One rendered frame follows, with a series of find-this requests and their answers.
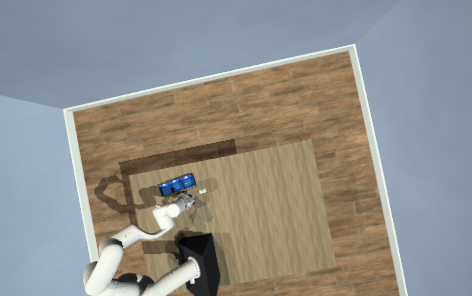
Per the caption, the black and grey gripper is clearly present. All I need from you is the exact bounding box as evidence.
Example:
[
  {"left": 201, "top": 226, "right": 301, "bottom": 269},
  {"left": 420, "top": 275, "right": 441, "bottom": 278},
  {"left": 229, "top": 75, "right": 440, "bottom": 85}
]
[{"left": 175, "top": 193, "right": 195, "bottom": 208}]

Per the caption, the blue rack of bins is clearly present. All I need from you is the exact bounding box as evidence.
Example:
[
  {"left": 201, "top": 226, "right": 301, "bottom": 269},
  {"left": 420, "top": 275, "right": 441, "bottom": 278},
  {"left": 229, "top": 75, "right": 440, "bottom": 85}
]
[{"left": 158, "top": 174, "right": 196, "bottom": 197}]

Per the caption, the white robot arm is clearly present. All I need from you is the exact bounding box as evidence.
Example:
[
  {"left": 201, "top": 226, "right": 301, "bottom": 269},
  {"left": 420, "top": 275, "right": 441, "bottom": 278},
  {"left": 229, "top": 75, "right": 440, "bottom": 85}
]
[{"left": 83, "top": 198, "right": 200, "bottom": 296}]

